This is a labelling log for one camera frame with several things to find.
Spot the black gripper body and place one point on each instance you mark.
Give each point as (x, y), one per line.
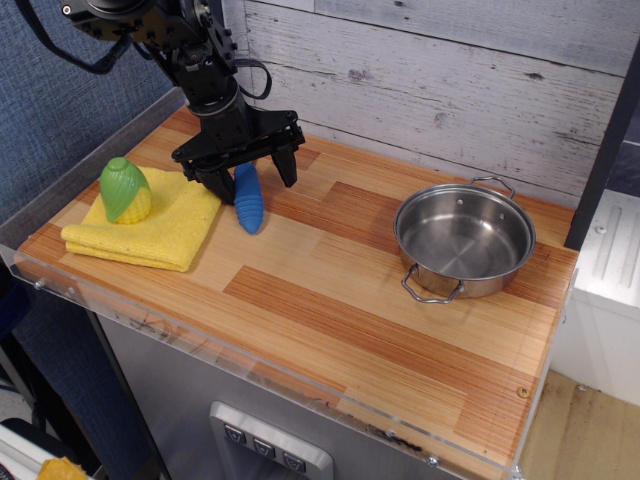
(234, 133)

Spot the dark left vertical post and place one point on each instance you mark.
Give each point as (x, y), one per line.
(227, 15)

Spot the blue handled metal fork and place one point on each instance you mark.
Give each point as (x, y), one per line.
(248, 201)

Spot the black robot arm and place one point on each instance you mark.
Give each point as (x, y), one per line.
(197, 53)

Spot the clear acrylic edge guard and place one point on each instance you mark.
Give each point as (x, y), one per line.
(334, 325)

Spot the dark vertical post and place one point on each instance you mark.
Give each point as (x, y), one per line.
(227, 15)
(613, 138)

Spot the stainless steel pot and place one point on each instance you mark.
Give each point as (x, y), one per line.
(461, 241)

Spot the folded yellow napkin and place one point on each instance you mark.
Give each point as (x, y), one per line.
(169, 237)

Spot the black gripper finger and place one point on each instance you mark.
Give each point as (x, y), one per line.
(219, 182)
(285, 162)

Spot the white block on right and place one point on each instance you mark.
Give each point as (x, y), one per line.
(597, 343)

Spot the toy corn cob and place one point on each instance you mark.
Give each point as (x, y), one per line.
(120, 184)

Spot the silver button control panel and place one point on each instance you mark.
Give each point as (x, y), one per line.
(251, 448)

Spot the dark right vertical post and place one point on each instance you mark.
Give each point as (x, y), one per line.
(613, 138)

